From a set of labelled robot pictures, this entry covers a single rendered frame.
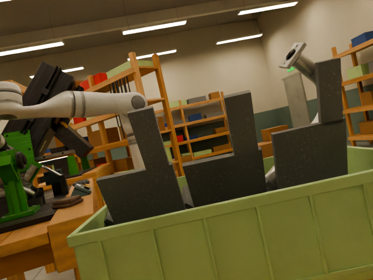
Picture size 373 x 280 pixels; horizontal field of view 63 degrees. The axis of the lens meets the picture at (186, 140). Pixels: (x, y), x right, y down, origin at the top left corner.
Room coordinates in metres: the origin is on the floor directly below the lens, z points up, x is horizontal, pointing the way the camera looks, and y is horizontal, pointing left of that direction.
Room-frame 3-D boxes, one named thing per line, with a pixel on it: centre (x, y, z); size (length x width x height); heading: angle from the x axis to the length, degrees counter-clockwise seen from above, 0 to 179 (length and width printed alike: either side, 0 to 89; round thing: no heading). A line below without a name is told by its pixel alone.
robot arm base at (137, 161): (1.18, 0.18, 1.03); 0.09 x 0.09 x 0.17; 17
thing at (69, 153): (1.67, 0.82, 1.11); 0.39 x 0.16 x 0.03; 107
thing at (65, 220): (1.65, 0.63, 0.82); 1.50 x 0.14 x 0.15; 17
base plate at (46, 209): (1.57, 0.89, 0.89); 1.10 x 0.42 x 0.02; 17
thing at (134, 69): (5.01, 1.17, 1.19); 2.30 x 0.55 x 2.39; 49
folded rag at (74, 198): (1.23, 0.53, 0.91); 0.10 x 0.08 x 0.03; 68
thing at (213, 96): (10.29, 0.04, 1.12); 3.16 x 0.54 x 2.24; 98
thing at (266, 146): (7.52, -2.04, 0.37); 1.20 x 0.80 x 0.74; 106
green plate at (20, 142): (1.51, 0.81, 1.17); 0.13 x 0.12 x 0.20; 17
